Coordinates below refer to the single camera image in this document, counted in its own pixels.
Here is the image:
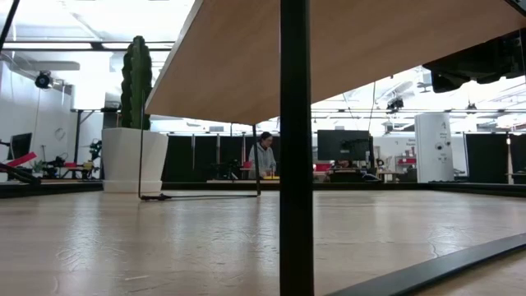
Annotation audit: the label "black metal table frame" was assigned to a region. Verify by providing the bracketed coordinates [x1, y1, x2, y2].
[0, 180, 526, 199]

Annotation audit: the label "black ceiling camera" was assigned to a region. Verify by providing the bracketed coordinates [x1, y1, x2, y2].
[34, 71, 54, 90]

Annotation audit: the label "wooden shelf riser black legs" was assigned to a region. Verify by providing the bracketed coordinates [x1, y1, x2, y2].
[137, 0, 526, 296]

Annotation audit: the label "person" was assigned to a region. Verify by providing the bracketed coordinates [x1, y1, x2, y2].
[247, 131, 278, 180]

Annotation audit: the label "black monitor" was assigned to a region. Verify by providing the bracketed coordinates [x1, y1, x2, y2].
[316, 129, 374, 163]
[7, 132, 34, 161]

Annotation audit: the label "red pad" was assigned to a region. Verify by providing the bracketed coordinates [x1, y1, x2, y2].
[4, 151, 38, 169]

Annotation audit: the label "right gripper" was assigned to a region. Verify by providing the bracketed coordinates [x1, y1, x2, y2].
[422, 39, 505, 94]

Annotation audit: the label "white cylindrical pillar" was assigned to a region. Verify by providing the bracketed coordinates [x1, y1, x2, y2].
[413, 112, 454, 183]

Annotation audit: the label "green cactus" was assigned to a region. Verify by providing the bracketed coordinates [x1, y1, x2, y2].
[120, 35, 154, 131]

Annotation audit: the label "thin black pole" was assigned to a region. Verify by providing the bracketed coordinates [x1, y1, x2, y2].
[0, 0, 21, 53]

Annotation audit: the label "white hexagonal plant pot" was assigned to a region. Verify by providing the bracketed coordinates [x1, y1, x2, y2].
[101, 127, 169, 194]

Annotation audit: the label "black partition wall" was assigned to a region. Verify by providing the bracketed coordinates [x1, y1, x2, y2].
[464, 132, 526, 185]
[162, 134, 283, 183]

